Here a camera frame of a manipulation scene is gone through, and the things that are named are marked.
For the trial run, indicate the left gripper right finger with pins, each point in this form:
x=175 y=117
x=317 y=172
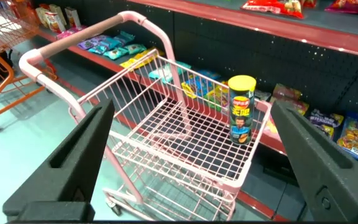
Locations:
x=322 y=168

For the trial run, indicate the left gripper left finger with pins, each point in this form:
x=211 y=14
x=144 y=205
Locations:
x=73 y=161

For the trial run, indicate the pink shopping cart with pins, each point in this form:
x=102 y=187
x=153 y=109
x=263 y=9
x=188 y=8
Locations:
x=82 y=32

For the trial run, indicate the purple and yellow snack pack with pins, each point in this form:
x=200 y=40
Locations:
x=326 y=121

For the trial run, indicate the yellow and red snack pack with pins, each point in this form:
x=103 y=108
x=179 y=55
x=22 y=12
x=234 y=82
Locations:
x=300 y=106

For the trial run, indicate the red and green snack pack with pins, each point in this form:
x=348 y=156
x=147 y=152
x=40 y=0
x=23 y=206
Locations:
x=286 y=91

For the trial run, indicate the yellow-lidded black chip can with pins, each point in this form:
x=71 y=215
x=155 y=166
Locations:
x=241 y=109

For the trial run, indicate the green and yellow snack pack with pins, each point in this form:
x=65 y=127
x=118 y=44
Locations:
x=217 y=96

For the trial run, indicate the light teal snack pack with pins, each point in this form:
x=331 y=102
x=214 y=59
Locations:
x=163 y=73

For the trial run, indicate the pink snack pack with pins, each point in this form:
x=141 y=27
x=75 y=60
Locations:
x=70 y=31

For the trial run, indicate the white and red snack box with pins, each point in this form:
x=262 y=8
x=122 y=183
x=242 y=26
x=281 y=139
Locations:
x=54 y=22
x=72 y=17

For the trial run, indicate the blue and yellow snack pack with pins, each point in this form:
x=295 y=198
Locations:
x=199 y=85

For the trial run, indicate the cream snack box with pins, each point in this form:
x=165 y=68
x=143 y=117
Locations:
x=40 y=15
x=58 y=11

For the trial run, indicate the magenta snack pack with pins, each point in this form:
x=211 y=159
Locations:
x=353 y=6

